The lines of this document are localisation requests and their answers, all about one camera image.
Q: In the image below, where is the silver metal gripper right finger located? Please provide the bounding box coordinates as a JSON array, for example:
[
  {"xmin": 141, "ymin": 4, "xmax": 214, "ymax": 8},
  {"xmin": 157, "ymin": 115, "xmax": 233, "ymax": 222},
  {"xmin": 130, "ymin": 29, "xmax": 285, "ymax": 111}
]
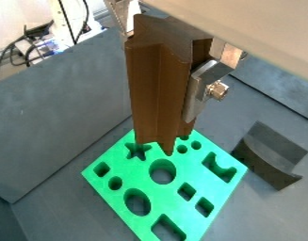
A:
[{"xmin": 183, "ymin": 38, "xmax": 243, "ymax": 123}]

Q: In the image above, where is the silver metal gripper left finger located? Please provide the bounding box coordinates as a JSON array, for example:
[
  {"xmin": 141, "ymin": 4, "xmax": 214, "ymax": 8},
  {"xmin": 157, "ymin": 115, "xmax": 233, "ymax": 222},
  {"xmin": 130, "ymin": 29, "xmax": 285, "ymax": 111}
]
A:
[{"xmin": 103, "ymin": 0, "xmax": 142, "ymax": 41}]

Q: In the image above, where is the brown star-shaped prism block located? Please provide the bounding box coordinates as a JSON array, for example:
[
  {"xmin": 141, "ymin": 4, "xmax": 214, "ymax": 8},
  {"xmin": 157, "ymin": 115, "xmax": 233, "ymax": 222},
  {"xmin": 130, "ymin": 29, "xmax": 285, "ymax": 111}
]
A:
[{"xmin": 125, "ymin": 14, "xmax": 213, "ymax": 155}]

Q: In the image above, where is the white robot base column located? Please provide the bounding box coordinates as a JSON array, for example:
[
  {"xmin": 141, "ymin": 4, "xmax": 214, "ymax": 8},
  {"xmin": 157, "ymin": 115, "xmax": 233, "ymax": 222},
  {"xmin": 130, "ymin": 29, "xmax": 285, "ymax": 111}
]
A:
[{"xmin": 49, "ymin": 0, "xmax": 102, "ymax": 47}]

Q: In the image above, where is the dark grey curved block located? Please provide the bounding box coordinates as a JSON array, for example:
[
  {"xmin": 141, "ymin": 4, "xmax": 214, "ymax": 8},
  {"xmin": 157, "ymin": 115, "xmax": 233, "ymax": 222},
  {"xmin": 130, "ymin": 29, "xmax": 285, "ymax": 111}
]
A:
[{"xmin": 231, "ymin": 121, "xmax": 308, "ymax": 190}]

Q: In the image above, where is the green shape sorter board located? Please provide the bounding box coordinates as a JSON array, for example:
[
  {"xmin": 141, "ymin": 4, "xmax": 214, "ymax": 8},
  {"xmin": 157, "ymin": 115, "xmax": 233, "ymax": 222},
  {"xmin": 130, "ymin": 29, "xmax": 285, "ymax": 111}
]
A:
[{"xmin": 82, "ymin": 131, "xmax": 247, "ymax": 241}]

